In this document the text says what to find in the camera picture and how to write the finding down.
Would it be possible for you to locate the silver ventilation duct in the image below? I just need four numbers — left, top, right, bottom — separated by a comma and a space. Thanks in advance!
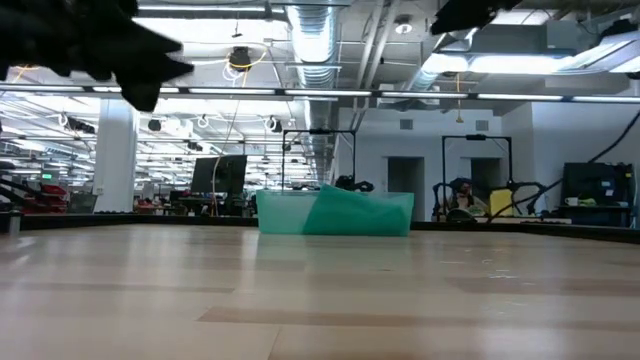
287, 4, 337, 91

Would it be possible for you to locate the black flat monitor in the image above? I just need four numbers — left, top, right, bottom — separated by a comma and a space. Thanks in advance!
189, 154, 249, 216

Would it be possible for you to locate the translucent teal plastic basket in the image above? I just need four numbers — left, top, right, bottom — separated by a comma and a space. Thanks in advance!
255, 188, 416, 237

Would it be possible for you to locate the person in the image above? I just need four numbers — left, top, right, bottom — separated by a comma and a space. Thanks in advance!
448, 177, 489, 220

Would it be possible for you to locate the black aluminium table frame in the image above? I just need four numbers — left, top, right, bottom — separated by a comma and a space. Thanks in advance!
0, 212, 640, 245

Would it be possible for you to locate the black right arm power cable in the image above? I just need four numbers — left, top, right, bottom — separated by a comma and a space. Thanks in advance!
487, 109, 640, 222

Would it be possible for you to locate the black equipment cabinet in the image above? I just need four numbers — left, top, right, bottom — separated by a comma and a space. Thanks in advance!
563, 162, 636, 229

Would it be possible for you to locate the yellow hanging pendant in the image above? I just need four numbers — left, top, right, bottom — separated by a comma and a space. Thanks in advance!
453, 72, 465, 125

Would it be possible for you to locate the black ceiling-mounted camera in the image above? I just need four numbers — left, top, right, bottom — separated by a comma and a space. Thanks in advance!
228, 45, 253, 74

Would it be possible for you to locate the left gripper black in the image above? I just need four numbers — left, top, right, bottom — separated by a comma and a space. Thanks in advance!
0, 0, 195, 112

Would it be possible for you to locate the blue microfiber towel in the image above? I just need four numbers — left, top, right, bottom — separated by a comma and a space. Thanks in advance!
301, 183, 414, 236

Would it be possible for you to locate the red workshop equipment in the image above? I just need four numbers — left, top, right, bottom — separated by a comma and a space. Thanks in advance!
0, 172, 69, 215

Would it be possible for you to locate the black rectangular metal gantry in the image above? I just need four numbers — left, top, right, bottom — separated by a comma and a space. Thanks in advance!
281, 128, 358, 192
441, 133, 514, 216

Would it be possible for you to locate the yellow bin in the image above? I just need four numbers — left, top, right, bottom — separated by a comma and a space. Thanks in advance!
489, 188, 515, 218

